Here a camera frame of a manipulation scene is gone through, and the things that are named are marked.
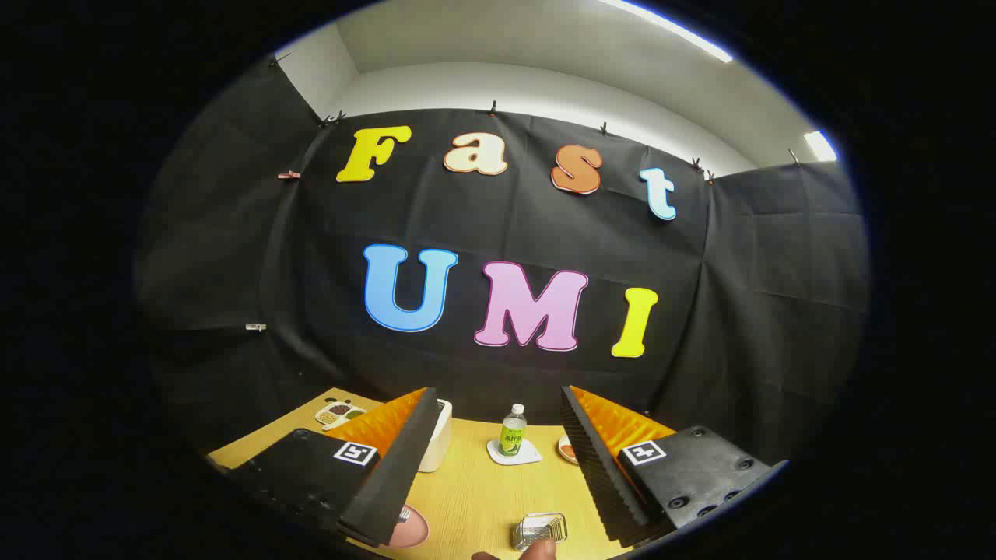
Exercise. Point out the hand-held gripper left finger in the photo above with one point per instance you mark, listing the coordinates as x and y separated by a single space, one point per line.
397 467

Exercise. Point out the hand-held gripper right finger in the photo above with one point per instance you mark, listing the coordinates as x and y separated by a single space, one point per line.
595 467

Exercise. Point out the white plate of food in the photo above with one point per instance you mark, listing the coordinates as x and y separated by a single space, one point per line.
568 451

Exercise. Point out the white toaster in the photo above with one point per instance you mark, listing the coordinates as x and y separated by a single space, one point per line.
436 443

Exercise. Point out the white coaster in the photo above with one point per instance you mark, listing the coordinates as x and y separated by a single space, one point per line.
531 456

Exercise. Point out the pink plate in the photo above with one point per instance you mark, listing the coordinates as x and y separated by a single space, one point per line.
416 530

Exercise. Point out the white divided dish with beans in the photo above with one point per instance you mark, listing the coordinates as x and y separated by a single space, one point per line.
338 411

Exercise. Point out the green tea bottle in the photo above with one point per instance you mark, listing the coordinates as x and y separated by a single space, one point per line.
513 439

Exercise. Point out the short ceiling light panel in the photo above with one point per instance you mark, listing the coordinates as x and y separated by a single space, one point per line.
820 146

